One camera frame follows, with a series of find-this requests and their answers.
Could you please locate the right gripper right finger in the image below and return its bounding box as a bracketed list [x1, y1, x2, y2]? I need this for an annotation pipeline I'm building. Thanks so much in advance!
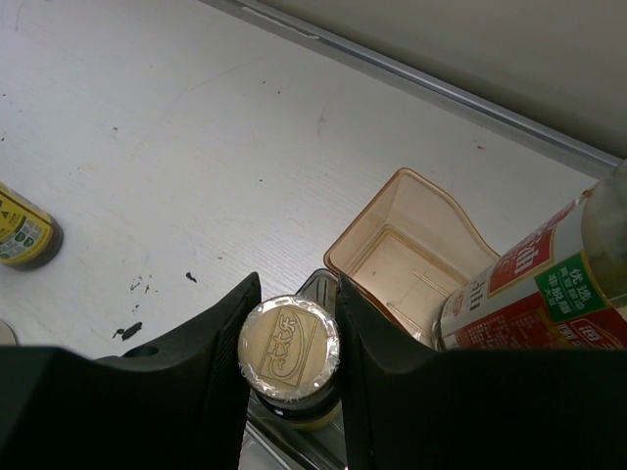
[336, 277, 626, 469]

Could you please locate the tiered clear acrylic rack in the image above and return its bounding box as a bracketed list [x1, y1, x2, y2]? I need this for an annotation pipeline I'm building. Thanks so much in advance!
[249, 168, 497, 469]

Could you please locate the red label sauce bottle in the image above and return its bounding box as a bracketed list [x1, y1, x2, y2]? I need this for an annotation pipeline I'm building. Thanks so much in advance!
[433, 164, 626, 351]

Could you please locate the aluminium table frame rail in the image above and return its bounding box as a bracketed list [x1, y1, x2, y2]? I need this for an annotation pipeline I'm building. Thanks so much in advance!
[206, 1, 624, 178]

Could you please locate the white powder jar black cap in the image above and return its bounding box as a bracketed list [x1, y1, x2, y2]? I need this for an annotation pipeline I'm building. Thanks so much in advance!
[0, 320, 18, 346]

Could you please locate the yellow label bottle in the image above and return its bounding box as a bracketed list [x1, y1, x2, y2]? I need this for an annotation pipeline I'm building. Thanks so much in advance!
[237, 295, 341, 431]
[1, 184, 64, 271]

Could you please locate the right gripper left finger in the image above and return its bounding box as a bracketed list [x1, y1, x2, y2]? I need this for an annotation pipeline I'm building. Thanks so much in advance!
[1, 273, 261, 469]

